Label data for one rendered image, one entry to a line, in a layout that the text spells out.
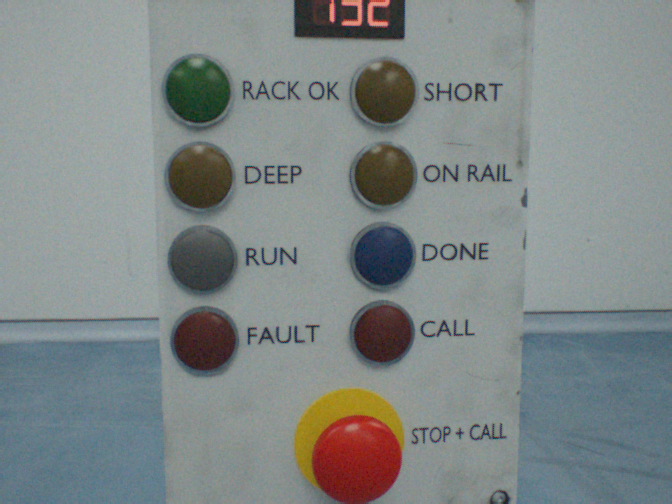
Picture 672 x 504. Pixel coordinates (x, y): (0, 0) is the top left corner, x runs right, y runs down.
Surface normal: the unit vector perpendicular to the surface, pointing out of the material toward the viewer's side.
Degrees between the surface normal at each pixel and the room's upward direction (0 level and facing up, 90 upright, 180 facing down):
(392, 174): 89
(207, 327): 87
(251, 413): 90
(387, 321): 87
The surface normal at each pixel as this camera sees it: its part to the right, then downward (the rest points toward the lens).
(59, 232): 0.07, 0.15
